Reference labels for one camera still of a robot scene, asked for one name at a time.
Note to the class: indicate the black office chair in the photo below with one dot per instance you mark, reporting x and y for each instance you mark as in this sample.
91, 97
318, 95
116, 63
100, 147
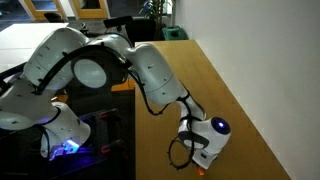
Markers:
140, 31

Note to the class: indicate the small black chair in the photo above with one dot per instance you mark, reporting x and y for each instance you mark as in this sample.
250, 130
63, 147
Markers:
53, 17

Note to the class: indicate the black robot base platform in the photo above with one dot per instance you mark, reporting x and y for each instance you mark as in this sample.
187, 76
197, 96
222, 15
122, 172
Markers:
100, 140

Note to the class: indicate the orange marker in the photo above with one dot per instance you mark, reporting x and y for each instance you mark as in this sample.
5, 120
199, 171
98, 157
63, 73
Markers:
201, 171

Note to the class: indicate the narrow orange door frame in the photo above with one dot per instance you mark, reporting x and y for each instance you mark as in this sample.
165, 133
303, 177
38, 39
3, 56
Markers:
77, 10

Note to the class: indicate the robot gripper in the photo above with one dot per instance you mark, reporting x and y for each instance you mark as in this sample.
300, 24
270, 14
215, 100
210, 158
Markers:
205, 160

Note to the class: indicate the small white table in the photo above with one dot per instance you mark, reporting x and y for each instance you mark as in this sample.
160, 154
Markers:
13, 58

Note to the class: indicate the large white table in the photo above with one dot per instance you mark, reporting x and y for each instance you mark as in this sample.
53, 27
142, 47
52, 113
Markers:
16, 36

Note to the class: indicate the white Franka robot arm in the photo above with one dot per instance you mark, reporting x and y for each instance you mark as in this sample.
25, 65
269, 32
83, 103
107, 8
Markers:
153, 73

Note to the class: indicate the green potted plant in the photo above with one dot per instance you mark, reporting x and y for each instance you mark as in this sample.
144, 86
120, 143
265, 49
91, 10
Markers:
155, 8

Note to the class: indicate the black chair back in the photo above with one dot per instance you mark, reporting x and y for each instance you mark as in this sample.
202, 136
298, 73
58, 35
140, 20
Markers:
116, 21

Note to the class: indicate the green plastic crate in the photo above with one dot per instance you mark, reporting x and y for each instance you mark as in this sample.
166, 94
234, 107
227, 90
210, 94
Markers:
173, 33

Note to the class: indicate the red clamp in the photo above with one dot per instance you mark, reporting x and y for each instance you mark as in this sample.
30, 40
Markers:
106, 149
104, 115

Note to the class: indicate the wide orange door frame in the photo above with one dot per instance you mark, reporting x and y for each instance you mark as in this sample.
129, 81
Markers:
28, 10

